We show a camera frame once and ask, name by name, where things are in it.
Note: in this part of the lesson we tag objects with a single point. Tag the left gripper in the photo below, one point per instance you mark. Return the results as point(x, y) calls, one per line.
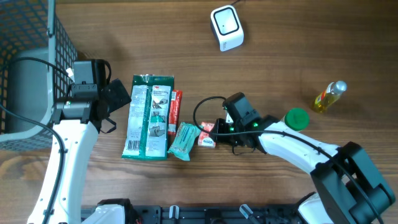
point(116, 93)

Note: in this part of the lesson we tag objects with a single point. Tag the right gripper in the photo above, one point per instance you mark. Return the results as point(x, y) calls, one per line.
point(220, 124)

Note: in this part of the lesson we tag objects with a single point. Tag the orange small box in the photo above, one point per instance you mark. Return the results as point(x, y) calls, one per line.
point(204, 139)

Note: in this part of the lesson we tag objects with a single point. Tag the green sponge package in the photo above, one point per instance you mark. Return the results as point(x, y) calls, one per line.
point(148, 118)

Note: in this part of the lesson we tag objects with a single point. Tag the teal snack packet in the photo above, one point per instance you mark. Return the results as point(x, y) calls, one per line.
point(184, 141)

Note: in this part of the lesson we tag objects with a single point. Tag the red stick packet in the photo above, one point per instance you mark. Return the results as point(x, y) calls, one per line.
point(174, 111)

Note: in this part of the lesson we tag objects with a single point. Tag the green lid jar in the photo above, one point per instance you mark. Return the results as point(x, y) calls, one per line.
point(296, 119)

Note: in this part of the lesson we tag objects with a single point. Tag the yellow liquid bottle silver cap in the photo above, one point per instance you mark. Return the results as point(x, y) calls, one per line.
point(331, 94)

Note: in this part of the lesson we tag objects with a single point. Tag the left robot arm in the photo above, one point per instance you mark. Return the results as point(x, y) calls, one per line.
point(77, 119)

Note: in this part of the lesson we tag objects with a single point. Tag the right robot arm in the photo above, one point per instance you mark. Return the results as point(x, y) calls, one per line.
point(349, 187)

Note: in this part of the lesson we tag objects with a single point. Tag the white barcode scanner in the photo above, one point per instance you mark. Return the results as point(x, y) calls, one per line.
point(227, 27)

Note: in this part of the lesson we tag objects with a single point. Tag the grey plastic mesh basket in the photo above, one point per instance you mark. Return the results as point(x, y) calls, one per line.
point(35, 50)

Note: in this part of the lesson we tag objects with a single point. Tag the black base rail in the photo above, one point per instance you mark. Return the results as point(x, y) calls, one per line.
point(268, 214)

